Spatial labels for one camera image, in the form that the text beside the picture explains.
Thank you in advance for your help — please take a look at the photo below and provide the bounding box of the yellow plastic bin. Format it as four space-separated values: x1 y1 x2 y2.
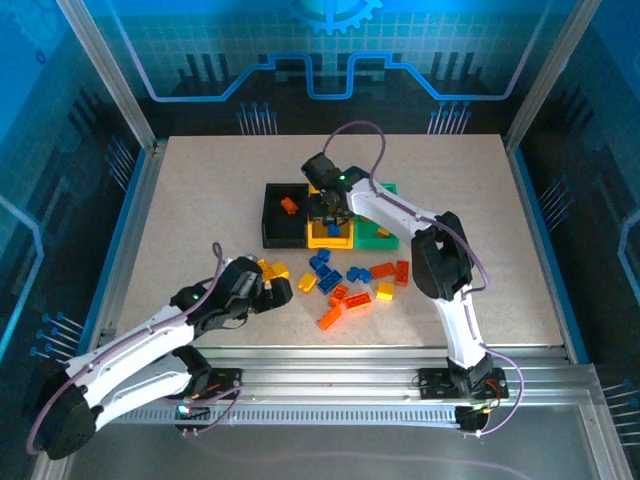
305 183 355 250

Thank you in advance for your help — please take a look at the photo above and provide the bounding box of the green plastic bin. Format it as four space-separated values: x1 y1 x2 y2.
352 182 400 250

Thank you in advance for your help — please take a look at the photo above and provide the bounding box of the large blue lego brick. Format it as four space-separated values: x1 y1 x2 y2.
317 271 345 294

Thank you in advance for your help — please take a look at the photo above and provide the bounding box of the long orange lego brick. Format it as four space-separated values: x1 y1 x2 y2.
318 306 344 332

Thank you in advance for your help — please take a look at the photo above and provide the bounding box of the black plastic bin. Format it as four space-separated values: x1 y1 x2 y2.
261 182 310 250

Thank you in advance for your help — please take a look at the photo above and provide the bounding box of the left black controller board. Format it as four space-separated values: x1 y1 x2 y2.
174 402 211 431

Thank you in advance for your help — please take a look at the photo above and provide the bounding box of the black controller board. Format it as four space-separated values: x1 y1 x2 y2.
457 404 489 434
174 402 211 431

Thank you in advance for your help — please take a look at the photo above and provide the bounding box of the right black controller board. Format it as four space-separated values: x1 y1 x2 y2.
457 404 489 434

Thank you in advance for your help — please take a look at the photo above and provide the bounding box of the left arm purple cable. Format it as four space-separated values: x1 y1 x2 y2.
27 242 246 456

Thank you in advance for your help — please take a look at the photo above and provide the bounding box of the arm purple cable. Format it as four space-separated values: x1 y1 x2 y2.
27 242 246 456
322 120 526 439

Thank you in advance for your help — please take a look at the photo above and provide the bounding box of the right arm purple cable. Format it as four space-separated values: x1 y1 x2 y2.
322 120 526 439

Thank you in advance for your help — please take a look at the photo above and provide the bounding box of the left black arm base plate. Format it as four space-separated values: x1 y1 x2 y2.
197 368 246 401

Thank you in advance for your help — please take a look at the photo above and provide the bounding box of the aluminium front frame rail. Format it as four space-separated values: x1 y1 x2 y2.
62 347 601 407

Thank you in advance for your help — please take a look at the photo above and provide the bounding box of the slotted grey cable duct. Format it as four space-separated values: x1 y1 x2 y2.
119 407 461 426

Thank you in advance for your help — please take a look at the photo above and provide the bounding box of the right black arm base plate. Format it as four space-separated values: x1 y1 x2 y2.
417 367 509 401

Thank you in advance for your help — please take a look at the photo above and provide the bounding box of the left aluminium corner post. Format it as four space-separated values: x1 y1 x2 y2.
55 0 160 154

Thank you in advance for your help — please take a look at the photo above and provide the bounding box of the aluminium corner post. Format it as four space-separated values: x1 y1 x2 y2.
55 0 160 154
503 0 604 154

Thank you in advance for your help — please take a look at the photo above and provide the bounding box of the right aluminium corner post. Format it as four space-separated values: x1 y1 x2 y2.
503 0 604 154

